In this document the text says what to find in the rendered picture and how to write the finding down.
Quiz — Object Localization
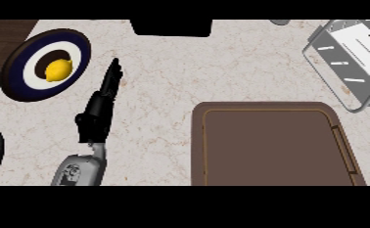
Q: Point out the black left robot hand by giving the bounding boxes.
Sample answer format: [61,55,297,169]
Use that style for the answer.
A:
[74,57,124,145]

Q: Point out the brown tray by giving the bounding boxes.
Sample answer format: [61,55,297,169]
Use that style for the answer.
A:
[191,101,369,187]

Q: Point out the yellow lemon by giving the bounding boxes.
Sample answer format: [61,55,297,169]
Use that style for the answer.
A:
[43,58,74,83]

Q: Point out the dark blue and white plate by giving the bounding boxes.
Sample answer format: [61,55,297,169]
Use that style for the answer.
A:
[0,27,94,103]

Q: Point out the black round object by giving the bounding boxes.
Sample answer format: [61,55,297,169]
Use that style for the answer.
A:
[0,131,7,165]

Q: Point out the dark brown wooden board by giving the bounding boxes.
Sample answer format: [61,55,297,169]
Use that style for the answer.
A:
[0,20,40,67]

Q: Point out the black appliance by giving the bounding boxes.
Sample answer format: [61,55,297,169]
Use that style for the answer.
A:
[129,20,214,38]

